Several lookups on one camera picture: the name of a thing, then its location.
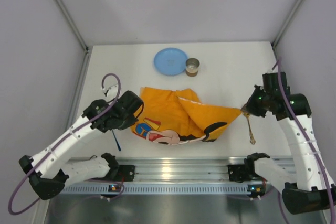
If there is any blue plastic plate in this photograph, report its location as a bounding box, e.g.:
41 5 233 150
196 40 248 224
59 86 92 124
153 47 188 76

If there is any orange cartoon mouse cloth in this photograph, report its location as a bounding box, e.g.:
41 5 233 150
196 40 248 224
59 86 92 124
131 87 241 145

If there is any slotted grey cable duct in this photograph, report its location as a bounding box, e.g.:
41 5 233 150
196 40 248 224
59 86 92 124
60 184 274 195

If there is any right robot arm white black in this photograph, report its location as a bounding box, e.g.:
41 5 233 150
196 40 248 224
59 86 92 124
243 72 335 215

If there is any blue metal fork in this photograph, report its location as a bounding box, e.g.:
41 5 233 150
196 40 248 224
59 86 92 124
112 130 121 152

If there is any aluminium mounting rail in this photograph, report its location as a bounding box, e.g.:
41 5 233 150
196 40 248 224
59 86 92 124
117 157 244 184

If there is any right aluminium frame post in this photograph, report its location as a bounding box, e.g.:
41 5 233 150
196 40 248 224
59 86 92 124
271 0 305 50

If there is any left aluminium frame post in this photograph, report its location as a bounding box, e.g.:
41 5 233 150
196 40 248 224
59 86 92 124
54 0 89 52

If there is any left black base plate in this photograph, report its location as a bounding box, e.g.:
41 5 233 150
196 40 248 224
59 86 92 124
104 165 135 182

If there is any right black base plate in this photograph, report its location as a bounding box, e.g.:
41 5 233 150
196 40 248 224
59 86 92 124
227 164 267 183

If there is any gold ornate spoon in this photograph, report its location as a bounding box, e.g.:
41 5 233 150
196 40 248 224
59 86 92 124
243 112 256 145

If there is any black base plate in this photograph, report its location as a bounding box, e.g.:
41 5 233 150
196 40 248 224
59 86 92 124
104 165 135 182
227 164 267 183

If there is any small metal cup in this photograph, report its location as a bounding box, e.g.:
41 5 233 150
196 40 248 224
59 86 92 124
185 58 200 77

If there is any aluminium frame post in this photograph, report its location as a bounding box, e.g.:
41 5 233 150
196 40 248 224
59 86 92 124
54 0 89 52
271 0 305 50

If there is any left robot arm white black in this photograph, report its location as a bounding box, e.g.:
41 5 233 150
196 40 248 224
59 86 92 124
19 91 144 200

